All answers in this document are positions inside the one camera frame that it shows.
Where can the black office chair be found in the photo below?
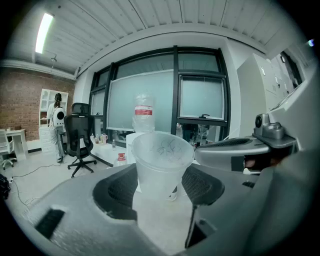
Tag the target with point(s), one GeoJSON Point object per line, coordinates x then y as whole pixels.
{"type": "Point", "coordinates": [78, 135]}

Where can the grey metal locker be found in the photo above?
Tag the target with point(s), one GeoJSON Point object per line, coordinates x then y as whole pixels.
{"type": "Point", "coordinates": [252, 95]}

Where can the pink tumbler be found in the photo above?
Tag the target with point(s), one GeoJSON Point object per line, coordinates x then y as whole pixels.
{"type": "Point", "coordinates": [105, 139]}

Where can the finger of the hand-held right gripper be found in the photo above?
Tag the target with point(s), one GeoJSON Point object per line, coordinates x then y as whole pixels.
{"type": "Point", "coordinates": [225, 152]}

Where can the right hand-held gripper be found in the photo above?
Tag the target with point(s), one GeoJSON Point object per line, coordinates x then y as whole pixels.
{"type": "Point", "coordinates": [300, 112]}

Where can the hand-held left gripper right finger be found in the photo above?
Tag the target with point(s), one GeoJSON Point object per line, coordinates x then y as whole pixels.
{"type": "Point", "coordinates": [230, 220]}

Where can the white chair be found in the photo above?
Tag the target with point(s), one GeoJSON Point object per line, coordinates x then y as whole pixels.
{"type": "Point", "coordinates": [5, 145]}

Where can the dark bag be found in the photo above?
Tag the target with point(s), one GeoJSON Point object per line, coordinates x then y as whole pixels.
{"type": "Point", "coordinates": [3, 187]}

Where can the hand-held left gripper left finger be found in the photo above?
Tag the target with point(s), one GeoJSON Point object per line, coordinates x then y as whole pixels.
{"type": "Point", "coordinates": [75, 200]}

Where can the white power strip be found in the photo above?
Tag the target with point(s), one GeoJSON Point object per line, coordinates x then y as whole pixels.
{"type": "Point", "coordinates": [11, 178]}

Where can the white window ledge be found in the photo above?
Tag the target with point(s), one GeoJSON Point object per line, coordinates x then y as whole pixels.
{"type": "Point", "coordinates": [102, 151]}

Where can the green bottle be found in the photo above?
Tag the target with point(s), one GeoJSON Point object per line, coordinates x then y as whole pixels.
{"type": "Point", "coordinates": [101, 139]}

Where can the small clear bottle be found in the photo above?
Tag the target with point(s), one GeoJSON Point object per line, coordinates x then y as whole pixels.
{"type": "Point", "coordinates": [92, 138]}

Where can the person's right hand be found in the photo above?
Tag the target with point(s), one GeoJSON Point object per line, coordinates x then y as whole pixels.
{"type": "Point", "coordinates": [265, 162]}

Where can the white desk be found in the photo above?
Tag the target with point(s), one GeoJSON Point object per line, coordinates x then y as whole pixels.
{"type": "Point", "coordinates": [17, 136]}

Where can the grey gripper camera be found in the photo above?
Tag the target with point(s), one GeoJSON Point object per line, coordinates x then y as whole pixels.
{"type": "Point", "coordinates": [265, 125]}

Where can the clear plastic cup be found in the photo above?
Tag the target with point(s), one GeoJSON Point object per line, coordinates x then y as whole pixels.
{"type": "Point", "coordinates": [162, 160]}

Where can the ceiling strip light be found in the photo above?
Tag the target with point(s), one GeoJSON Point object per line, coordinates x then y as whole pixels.
{"type": "Point", "coordinates": [43, 33]}

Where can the glass jar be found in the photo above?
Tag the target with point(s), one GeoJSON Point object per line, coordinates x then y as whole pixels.
{"type": "Point", "coordinates": [97, 140]}

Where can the small plastic water bottle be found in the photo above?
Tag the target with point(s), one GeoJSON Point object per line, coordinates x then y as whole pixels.
{"type": "Point", "coordinates": [114, 145]}

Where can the black framed window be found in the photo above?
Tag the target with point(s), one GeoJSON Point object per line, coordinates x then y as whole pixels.
{"type": "Point", "coordinates": [175, 62]}

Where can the clear water jug with label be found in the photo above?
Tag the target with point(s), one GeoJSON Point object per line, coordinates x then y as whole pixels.
{"type": "Point", "coordinates": [143, 112]}

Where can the white shelf unit with drawers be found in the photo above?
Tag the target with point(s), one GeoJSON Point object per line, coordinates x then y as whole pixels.
{"type": "Point", "coordinates": [45, 100]}

